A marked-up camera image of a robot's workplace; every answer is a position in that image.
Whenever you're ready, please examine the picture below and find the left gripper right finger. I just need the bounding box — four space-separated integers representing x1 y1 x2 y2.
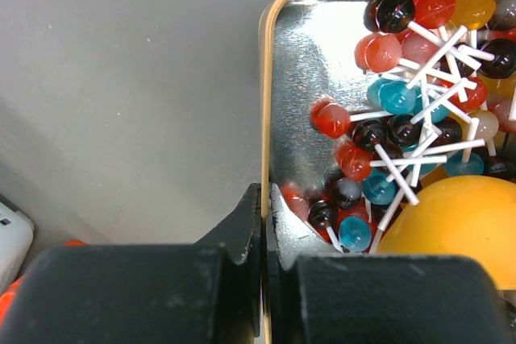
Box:
266 184 515 343

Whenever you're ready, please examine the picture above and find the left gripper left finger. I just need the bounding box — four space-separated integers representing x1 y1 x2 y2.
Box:
1 184 261 343

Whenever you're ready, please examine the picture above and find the yellow plastic scoop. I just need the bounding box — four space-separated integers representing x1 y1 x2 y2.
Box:
377 176 515 290

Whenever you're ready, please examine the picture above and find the tan candy box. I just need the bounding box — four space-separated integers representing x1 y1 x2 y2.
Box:
260 0 515 331

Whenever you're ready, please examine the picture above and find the orange candy tray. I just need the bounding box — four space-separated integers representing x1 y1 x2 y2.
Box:
0 240 89 325

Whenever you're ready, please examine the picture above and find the white plastic basket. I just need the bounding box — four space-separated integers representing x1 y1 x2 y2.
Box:
0 196 35 293

